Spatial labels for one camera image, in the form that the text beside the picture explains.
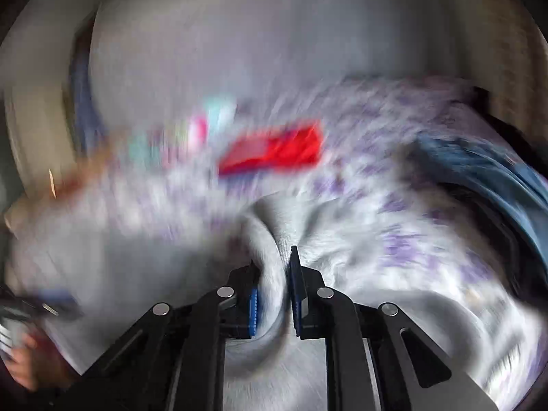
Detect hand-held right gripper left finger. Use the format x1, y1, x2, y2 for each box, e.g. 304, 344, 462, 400
55, 262, 260, 411

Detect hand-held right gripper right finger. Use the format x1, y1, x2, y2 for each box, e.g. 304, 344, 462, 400
285, 246, 497, 411

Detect grey pants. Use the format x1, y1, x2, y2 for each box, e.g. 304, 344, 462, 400
9, 192, 429, 411

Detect person's left hand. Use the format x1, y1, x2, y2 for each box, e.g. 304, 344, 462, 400
8, 333, 75, 391

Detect purple floral bedsheet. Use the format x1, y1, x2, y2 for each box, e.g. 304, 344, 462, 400
98, 76, 541, 408

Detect red flat object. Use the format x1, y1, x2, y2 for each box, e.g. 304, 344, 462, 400
217, 122, 324, 177

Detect teal and pink packets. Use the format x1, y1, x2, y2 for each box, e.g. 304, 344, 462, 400
127, 98, 239, 169

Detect blue denim cloth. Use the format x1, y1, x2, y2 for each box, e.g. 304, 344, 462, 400
416, 132, 548, 268

